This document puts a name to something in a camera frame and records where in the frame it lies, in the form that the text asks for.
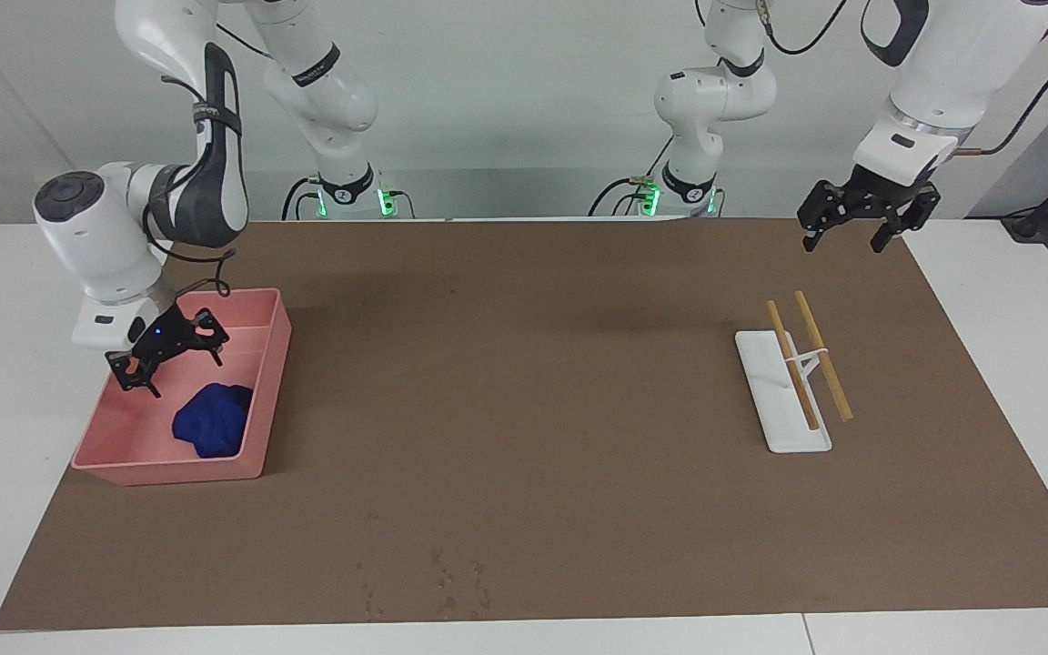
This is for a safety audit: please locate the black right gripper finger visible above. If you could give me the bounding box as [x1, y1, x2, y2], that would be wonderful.
[186, 307, 232, 369]
[106, 349, 163, 399]

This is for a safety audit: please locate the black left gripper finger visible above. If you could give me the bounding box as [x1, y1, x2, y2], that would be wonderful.
[797, 180, 845, 254]
[870, 182, 942, 254]

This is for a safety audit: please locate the blue towel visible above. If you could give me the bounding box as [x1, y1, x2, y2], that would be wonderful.
[172, 383, 254, 459]

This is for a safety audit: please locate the pink plastic bin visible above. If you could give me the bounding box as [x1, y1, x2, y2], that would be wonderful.
[71, 287, 293, 487]

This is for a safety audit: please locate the wooden rack rod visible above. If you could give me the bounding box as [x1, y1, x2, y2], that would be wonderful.
[766, 300, 821, 431]
[795, 291, 854, 422]

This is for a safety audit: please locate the brown table mat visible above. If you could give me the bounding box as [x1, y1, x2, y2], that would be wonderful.
[0, 218, 1048, 631]

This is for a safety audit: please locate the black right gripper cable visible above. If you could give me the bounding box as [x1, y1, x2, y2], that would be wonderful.
[144, 73, 237, 303]

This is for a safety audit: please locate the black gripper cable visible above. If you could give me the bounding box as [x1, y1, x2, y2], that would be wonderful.
[144, 73, 237, 303]
[953, 3, 1048, 157]

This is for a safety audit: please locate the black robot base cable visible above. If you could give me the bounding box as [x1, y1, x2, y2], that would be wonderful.
[589, 136, 675, 217]
[282, 176, 320, 221]

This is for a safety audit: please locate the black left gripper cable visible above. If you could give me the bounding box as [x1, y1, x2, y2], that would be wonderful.
[953, 3, 1048, 157]

